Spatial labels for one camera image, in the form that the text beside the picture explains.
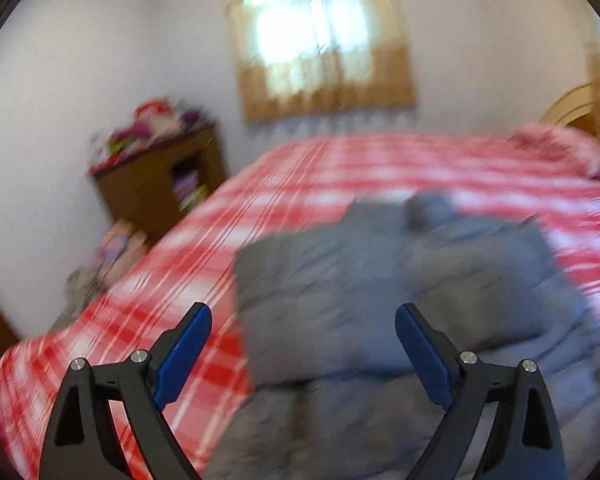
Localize grey puffer jacket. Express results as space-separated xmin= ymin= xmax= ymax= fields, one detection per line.
xmin=204 ymin=193 xmax=600 ymax=479

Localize clothes pile on floor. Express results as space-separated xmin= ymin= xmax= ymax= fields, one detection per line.
xmin=62 ymin=220 xmax=150 ymax=320

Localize clothes pile on desk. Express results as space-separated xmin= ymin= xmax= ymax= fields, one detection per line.
xmin=88 ymin=96 xmax=213 ymax=176

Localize red plaid bed cover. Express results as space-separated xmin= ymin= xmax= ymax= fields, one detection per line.
xmin=0 ymin=134 xmax=600 ymax=479

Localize brown wooden desk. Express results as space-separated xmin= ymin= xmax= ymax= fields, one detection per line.
xmin=91 ymin=122 xmax=227 ymax=240

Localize boxes inside desk shelf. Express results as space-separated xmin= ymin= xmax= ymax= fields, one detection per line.
xmin=171 ymin=157 xmax=209 ymax=212

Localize pink floral pillow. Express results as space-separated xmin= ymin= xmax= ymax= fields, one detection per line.
xmin=510 ymin=122 xmax=600 ymax=180

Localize cream wooden headboard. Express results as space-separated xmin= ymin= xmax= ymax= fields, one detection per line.
xmin=542 ymin=50 xmax=600 ymax=140

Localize beige patterned window curtain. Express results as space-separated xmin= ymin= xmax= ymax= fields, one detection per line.
xmin=225 ymin=0 xmax=416 ymax=124

